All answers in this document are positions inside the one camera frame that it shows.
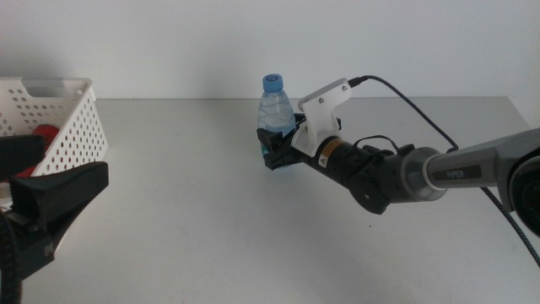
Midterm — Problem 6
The clear water bottle blue cap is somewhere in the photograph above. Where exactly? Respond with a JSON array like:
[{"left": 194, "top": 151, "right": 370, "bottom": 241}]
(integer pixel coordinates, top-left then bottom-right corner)
[{"left": 256, "top": 73, "right": 297, "bottom": 169}]

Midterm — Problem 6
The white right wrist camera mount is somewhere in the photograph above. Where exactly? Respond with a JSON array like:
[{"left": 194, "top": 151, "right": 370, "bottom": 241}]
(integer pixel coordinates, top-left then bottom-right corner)
[{"left": 290, "top": 78, "right": 353, "bottom": 158}]

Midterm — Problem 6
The thin black right gripper cable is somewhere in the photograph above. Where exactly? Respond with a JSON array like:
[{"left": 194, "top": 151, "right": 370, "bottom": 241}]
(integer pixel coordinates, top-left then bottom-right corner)
[{"left": 353, "top": 134, "right": 417, "bottom": 156}]

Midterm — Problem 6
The white perforated plastic basket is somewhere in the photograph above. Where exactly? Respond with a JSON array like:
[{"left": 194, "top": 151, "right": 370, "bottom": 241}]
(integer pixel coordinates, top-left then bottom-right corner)
[{"left": 0, "top": 77, "right": 110, "bottom": 212}]

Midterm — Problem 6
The red soda can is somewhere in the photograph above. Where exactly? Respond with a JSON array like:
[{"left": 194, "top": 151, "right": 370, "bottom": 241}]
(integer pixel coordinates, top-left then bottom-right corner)
[{"left": 8, "top": 123, "right": 60, "bottom": 182}]

